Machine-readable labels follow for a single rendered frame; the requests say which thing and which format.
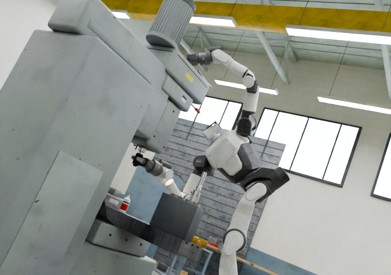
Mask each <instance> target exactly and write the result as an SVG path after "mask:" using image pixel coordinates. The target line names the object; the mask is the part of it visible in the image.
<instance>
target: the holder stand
mask: <svg viewBox="0 0 391 275"><path fill-rule="evenodd" d="M203 213H204V209H202V208H200V205H199V204H198V203H195V202H193V201H191V200H188V199H185V200H184V198H182V197H180V196H178V195H176V194H173V193H171V192H170V193H169V194H167V193H164V192H163V193H162V196H161V198H160V200H159V202H158V205H157V208H156V210H155V212H154V214H153V216H152V219H151V221H150V223H149V225H151V226H153V227H156V228H158V229H160V230H162V231H165V232H167V233H169V234H171V235H174V236H176V237H178V238H181V239H183V240H185V241H188V242H192V240H193V238H194V235H195V233H196V230H197V227H198V225H199V223H200V220H201V218H202V215H203Z"/></svg>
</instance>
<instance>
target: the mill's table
mask: <svg viewBox="0 0 391 275"><path fill-rule="evenodd" d="M105 206H106V213H107V218H108V219H109V220H110V221H112V222H113V223H114V224H115V225H114V226H116V227H118V228H121V229H122V230H124V231H127V232H128V233H131V234H133V235H135V236H137V237H139V238H141V239H143V240H146V241H148V242H150V243H152V244H154V245H156V246H158V247H160V248H162V249H164V250H166V251H168V252H170V253H173V254H175V255H177V256H181V257H183V258H186V259H190V260H193V261H197V260H198V257H199V255H200V252H201V250H202V247H200V246H198V245H196V244H193V243H191V242H188V241H185V240H183V239H181V238H178V237H176V236H174V235H171V234H169V233H167V232H165V231H162V230H160V229H158V228H156V227H153V226H151V225H149V223H146V222H144V221H142V220H140V219H137V218H135V217H133V216H130V215H128V214H127V213H123V212H121V211H119V210H117V209H115V208H112V207H110V206H108V205H105ZM110 224H111V223H110ZM112 225H113V224H112Z"/></svg>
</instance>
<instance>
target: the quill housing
mask: <svg viewBox="0 0 391 275"><path fill-rule="evenodd" d="M179 115H180V109H179V108H178V107H177V106H176V105H175V104H174V103H173V102H171V101H170V100H169V99H168V100H167V104H166V107H165V109H164V111H163V114H162V116H161V118H160V120H159V122H158V124H157V127H156V129H155V131H154V133H153V135H152V137H151V139H149V140H148V139H145V138H141V137H138V136H135V135H134V136H133V139H132V141H131V142H132V143H133V144H134V145H136V146H137V144H139V145H142V146H144V147H146V148H148V149H149V151H151V152H154V153H158V154H160V153H162V152H163V150H164V149H165V147H166V144H167V142H168V139H169V137H170V135H171V133H172V131H173V128H174V126H175V124H176V122H177V120H178V117H179Z"/></svg>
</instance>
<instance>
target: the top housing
mask: <svg viewBox="0 0 391 275"><path fill-rule="evenodd" d="M145 46H146V47H147V48H148V49H149V50H150V51H151V53H152V54H153V55H154V56H155V57H156V58H157V59H158V60H159V61H160V62H161V63H162V64H163V65H164V66H165V71H166V72H167V74H168V75H170V76H171V78H173V79H174V80H175V82H176V83H177V84H178V85H179V86H180V87H181V88H182V89H183V90H184V91H185V92H186V93H187V94H188V95H189V96H190V97H191V98H192V99H193V102H192V103H193V104H196V105H200V104H202V102H203V100H204V98H205V95H206V93H207V91H208V89H209V85H208V83H207V82H206V81H205V80H204V79H203V78H202V77H201V75H200V74H199V73H198V72H197V71H196V69H195V68H193V66H192V65H191V64H190V63H189V62H188V60H187V59H186V58H185V57H184V56H183V55H182V54H181V52H180V51H179V50H178V49H177V48H170V47H161V46H156V45H145Z"/></svg>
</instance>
